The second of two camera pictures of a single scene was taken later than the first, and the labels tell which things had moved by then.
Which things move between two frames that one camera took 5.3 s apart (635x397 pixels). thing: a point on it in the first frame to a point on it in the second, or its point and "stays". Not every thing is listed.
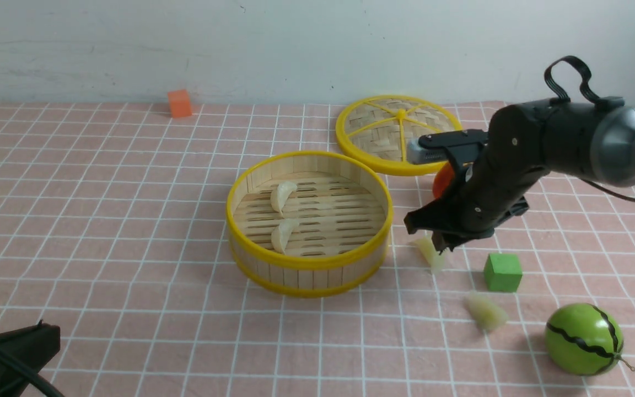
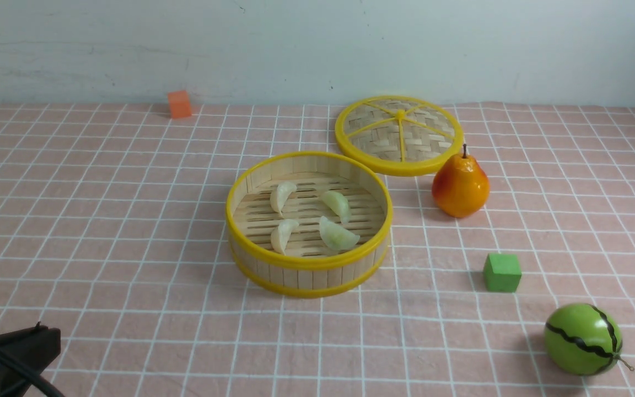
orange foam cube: (179, 103) stays
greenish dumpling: (436, 261) to (339, 204)
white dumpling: (280, 194) stays
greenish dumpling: (488, 316) to (335, 237)
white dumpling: (281, 234) stays
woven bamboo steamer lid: (376, 132) stays
